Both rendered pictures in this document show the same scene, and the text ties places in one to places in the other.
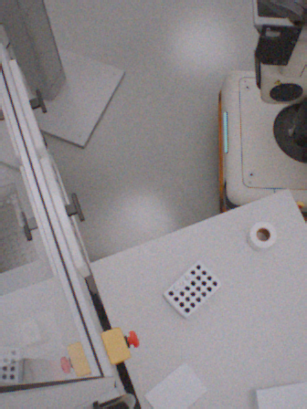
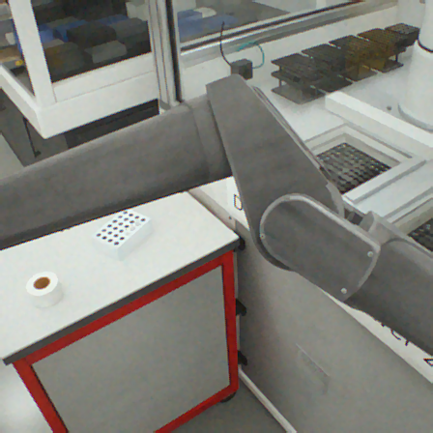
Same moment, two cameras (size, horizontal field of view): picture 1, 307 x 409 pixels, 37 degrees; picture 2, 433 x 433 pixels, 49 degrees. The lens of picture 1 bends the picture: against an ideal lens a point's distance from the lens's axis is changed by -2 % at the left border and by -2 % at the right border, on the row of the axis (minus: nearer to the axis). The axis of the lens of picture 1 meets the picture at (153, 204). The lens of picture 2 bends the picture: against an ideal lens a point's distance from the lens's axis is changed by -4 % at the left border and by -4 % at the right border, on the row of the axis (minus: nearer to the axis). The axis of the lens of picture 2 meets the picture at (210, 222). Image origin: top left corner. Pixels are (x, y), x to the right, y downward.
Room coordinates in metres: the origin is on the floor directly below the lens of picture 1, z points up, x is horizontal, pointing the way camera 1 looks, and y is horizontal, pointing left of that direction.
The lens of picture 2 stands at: (1.10, -0.05, 1.52)
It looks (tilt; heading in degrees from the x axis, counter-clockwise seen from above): 40 degrees down; 170
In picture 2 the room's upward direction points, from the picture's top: 5 degrees counter-clockwise
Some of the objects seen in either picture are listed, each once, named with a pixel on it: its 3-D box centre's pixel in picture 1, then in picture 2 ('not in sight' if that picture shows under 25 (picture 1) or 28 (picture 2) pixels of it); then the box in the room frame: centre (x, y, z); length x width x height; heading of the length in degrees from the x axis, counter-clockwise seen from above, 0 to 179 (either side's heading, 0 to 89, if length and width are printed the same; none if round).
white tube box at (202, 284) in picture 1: (192, 289); (122, 233); (0.19, -0.10, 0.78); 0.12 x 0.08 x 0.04; 133
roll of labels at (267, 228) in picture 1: (261, 236); (44, 289); (0.33, -0.28, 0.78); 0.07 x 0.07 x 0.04
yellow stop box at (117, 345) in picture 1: (117, 345); not in sight; (0.05, 0.08, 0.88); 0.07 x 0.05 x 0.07; 21
